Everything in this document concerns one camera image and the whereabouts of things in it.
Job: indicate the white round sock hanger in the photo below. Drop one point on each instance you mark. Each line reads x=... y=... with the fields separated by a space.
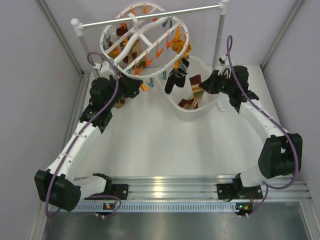
x=139 y=49

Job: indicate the right grey rack pole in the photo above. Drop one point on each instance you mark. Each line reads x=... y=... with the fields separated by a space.
x=218 y=41

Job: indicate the black white striped sock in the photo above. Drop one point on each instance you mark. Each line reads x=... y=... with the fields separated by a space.
x=177 y=77

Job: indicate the white plastic basin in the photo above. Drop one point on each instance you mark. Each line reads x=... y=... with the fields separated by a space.
x=207 y=103

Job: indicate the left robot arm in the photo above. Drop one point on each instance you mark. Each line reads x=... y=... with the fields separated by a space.
x=57 y=186

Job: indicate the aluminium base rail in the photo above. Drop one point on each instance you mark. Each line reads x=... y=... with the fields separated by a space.
x=198 y=194

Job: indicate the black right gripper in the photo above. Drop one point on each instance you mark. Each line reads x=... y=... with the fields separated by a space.
x=210 y=85

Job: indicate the mustard yellow sock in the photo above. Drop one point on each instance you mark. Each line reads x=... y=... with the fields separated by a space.
x=178 y=46

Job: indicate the grey metal rack pole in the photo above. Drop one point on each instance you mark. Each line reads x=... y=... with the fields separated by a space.
x=86 y=51

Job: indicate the grey horizontal rack bar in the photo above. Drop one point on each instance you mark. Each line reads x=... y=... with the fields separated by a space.
x=79 y=27

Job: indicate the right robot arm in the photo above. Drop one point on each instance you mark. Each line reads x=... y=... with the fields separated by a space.
x=281 y=154

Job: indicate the teal clothes clip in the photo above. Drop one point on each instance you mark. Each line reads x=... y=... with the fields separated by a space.
x=151 y=82

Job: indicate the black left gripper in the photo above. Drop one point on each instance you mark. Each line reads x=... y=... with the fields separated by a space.
x=131 y=86

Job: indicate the striped maroon green sock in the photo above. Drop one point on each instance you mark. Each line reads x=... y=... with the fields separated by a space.
x=192 y=102

